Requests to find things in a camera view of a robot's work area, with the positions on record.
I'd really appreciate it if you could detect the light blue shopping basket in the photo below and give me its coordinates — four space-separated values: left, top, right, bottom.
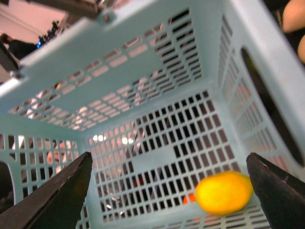
0 0 305 229

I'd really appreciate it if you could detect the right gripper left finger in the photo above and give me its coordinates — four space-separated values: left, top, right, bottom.
0 152 92 229

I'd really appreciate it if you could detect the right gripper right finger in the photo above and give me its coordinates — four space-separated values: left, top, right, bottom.
246 153 305 229

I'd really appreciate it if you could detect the yellow lemon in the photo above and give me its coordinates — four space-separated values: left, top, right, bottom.
195 171 254 216

